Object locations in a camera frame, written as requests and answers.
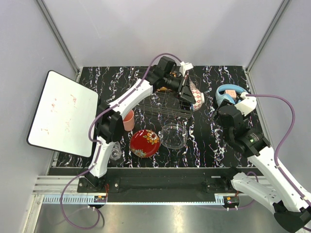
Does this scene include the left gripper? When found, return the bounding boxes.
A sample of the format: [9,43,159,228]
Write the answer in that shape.
[163,74,196,103]

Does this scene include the beige patterned bowl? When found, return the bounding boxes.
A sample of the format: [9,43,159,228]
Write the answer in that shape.
[190,81,205,112]

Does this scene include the clear glass bowl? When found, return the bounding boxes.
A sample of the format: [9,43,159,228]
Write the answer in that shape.
[159,123,188,150]

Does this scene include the red floral plate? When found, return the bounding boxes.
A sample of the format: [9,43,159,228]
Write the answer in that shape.
[130,129,160,158]

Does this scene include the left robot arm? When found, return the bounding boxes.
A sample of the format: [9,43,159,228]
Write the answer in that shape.
[82,53,195,192]

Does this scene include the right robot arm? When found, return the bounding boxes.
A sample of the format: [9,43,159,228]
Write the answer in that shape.
[213,92,311,233]

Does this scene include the light blue headphones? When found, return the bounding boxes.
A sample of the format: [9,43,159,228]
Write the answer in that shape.
[215,84,247,107]

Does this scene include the pink cube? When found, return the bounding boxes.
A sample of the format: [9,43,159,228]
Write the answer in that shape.
[225,89,237,100]

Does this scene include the pink plastic cup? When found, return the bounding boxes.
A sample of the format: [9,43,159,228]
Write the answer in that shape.
[123,110,135,132]

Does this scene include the clear glass cup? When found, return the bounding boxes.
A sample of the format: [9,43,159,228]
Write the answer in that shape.
[110,142,122,161]

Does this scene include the white board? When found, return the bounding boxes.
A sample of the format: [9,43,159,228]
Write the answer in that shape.
[26,70,99,157]

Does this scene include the wire dish rack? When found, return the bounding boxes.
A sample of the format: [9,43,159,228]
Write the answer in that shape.
[135,88,194,118]

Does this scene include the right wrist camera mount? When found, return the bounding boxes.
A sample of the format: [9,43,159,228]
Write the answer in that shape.
[239,92,257,112]

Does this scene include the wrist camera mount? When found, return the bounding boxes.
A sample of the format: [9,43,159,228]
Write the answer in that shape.
[239,92,257,112]
[179,62,193,74]

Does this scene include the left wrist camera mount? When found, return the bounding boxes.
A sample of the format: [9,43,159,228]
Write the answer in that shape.
[179,62,193,74]

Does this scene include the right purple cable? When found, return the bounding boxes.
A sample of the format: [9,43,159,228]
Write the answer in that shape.
[201,94,311,211]

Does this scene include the purple cable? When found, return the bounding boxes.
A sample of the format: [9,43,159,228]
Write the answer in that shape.
[59,53,185,230]
[201,94,311,211]

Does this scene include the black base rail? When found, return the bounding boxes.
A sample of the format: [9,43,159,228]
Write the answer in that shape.
[48,166,265,203]

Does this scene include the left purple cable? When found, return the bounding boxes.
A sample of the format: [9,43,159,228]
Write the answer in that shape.
[59,53,185,230]

